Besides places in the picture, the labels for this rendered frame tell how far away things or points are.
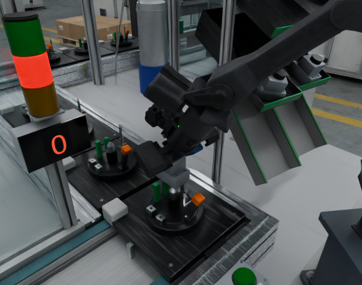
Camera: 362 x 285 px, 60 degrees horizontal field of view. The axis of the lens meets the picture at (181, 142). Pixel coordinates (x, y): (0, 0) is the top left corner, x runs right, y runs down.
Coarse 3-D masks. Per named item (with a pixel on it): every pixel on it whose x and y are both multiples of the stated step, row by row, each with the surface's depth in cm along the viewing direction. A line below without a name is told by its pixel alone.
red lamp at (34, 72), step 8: (32, 56) 47; (40, 56) 47; (16, 64) 47; (24, 64) 47; (32, 64) 47; (40, 64) 48; (48, 64) 49; (24, 72) 48; (32, 72) 48; (40, 72) 48; (48, 72) 50; (24, 80) 48; (32, 80) 48; (40, 80) 49; (48, 80) 50
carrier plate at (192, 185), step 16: (144, 192) 79; (208, 192) 79; (128, 208) 74; (208, 208) 74; (224, 208) 74; (128, 224) 70; (144, 224) 70; (208, 224) 70; (224, 224) 70; (128, 240) 67; (144, 240) 66; (160, 240) 66; (176, 240) 66; (192, 240) 66; (208, 240) 66; (144, 256) 64; (160, 256) 63; (176, 256) 63; (192, 256) 63; (160, 272) 61; (176, 272) 60
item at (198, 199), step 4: (188, 192) 65; (192, 192) 65; (188, 196) 64; (192, 196) 64; (196, 196) 63; (200, 196) 63; (192, 200) 63; (196, 200) 62; (200, 200) 62; (192, 204) 64; (196, 204) 63; (200, 204) 63; (192, 208) 65; (196, 208) 65; (188, 212) 67; (192, 212) 66; (188, 216) 67; (192, 216) 68
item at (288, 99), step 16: (208, 16) 74; (240, 16) 82; (208, 32) 76; (240, 32) 84; (256, 32) 79; (208, 48) 78; (240, 48) 82; (256, 48) 81; (288, 80) 76; (256, 96) 68; (288, 96) 75
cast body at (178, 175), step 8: (176, 160) 63; (184, 160) 65; (176, 168) 64; (184, 168) 66; (160, 176) 67; (168, 176) 64; (176, 176) 63; (184, 176) 65; (168, 184) 66; (176, 184) 64
